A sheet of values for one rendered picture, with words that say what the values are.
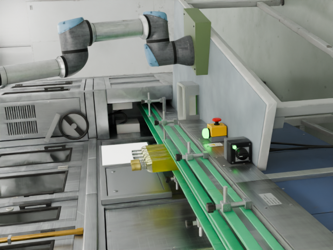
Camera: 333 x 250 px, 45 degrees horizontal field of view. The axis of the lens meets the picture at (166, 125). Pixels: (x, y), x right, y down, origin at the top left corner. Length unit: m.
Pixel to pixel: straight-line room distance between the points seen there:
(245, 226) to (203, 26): 1.08
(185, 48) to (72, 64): 0.55
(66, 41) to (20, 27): 4.43
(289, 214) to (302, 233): 0.10
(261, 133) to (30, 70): 0.95
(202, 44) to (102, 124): 1.29
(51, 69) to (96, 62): 3.93
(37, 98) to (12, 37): 3.32
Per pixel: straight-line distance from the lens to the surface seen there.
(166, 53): 1.97
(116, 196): 1.94
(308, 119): 2.26
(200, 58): 1.97
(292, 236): 1.04
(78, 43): 1.80
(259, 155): 1.45
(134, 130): 3.14
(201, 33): 1.92
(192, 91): 2.19
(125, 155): 2.52
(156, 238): 1.65
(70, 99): 2.98
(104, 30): 1.86
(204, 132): 1.74
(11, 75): 1.72
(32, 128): 3.06
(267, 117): 1.37
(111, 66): 5.69
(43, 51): 5.72
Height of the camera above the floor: 1.28
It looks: 9 degrees down
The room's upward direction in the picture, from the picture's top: 95 degrees counter-clockwise
